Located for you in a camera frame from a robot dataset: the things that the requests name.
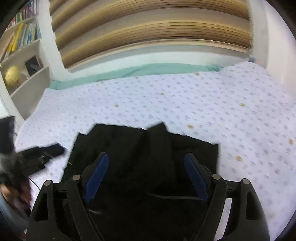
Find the yellow globe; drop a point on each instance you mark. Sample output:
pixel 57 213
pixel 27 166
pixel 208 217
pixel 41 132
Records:
pixel 12 76

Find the yellow book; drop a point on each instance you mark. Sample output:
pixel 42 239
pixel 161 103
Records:
pixel 16 39

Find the brown striped window blind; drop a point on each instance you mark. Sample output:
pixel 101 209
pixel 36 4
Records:
pixel 87 29

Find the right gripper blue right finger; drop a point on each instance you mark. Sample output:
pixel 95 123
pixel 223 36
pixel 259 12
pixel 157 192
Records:
pixel 198 180

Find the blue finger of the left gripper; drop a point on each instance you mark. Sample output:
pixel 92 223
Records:
pixel 53 150

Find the black picture frame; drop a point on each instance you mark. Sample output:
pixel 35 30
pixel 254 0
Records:
pixel 33 65

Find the green bed sheet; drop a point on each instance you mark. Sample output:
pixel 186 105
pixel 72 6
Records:
pixel 136 71

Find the floral white bed quilt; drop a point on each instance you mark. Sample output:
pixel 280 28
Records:
pixel 242 108

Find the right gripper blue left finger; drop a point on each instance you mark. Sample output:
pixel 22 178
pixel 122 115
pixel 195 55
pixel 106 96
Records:
pixel 93 176

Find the black hooded jacket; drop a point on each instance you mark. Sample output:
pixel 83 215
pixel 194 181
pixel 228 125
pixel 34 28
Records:
pixel 146 193

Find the white bookshelf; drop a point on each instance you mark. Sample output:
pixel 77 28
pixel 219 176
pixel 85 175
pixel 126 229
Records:
pixel 21 100

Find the person left hand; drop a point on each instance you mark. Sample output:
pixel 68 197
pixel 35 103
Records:
pixel 10 194

